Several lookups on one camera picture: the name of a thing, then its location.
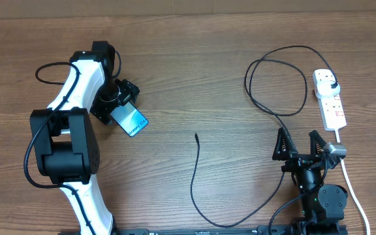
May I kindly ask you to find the white power strip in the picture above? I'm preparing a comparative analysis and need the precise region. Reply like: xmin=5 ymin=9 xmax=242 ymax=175
xmin=312 ymin=69 xmax=347 ymax=131

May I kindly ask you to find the white charger plug adapter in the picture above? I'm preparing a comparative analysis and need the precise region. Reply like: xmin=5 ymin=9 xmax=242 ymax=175
xmin=315 ymin=80 xmax=341 ymax=99

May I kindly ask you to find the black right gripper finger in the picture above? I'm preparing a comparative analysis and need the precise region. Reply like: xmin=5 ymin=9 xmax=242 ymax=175
xmin=309 ymin=130 xmax=326 ymax=156
xmin=272 ymin=127 xmax=298 ymax=161

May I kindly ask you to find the black charger cable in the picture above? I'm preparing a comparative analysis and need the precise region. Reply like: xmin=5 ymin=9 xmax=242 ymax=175
xmin=189 ymin=45 xmax=339 ymax=228

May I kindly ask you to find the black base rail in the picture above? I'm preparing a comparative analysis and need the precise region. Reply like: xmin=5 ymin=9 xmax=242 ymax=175
xmin=57 ymin=223 xmax=349 ymax=235

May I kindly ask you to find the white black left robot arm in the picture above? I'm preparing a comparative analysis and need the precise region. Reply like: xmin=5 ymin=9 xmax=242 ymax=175
xmin=23 ymin=41 xmax=140 ymax=234

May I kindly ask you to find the blue Galaxy smartphone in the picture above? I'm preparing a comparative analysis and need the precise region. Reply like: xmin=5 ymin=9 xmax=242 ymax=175
xmin=110 ymin=102 xmax=149 ymax=138

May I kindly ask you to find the white power strip cord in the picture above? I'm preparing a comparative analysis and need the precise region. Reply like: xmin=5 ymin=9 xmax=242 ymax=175
xmin=334 ymin=129 xmax=371 ymax=235

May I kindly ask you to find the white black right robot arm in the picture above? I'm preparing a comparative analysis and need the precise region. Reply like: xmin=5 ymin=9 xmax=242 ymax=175
xmin=267 ymin=127 xmax=348 ymax=234

